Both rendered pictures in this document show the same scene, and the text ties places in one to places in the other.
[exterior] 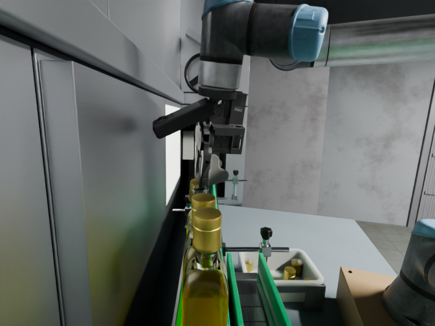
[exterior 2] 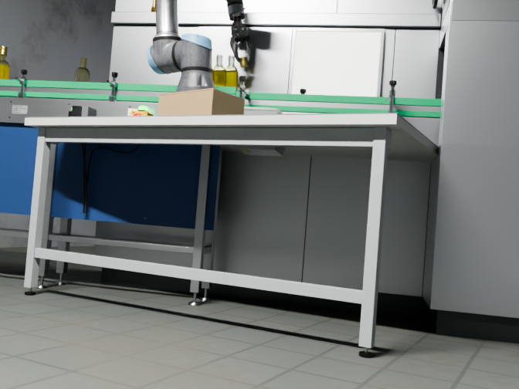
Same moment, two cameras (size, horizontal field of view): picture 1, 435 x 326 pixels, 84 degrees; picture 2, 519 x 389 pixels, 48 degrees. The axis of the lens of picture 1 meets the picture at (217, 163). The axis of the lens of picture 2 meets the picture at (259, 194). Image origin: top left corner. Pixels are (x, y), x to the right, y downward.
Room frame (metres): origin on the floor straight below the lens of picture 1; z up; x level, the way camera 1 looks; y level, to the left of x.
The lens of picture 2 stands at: (1.27, -2.52, 0.41)
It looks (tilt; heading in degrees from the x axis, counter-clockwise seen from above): 2 degrees up; 104
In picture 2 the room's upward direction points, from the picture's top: 4 degrees clockwise
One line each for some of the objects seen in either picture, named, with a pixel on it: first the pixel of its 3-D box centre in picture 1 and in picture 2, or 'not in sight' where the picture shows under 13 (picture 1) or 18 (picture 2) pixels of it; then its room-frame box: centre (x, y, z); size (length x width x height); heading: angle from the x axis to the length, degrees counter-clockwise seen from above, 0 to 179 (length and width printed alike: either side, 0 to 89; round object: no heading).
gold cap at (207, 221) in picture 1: (207, 229); not in sight; (0.27, 0.01, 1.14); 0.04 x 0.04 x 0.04
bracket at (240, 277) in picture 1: (245, 287); not in sight; (0.54, -0.08, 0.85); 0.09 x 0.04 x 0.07; 93
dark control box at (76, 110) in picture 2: not in sight; (83, 116); (-0.16, -0.20, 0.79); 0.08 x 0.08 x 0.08; 3
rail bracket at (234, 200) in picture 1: (230, 191); (391, 109); (1.19, -0.07, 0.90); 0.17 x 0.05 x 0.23; 93
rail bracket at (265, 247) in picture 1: (255, 251); (242, 91); (0.55, -0.10, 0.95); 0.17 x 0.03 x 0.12; 93
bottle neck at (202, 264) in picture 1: (206, 245); not in sight; (0.27, 0.01, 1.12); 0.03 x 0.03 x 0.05
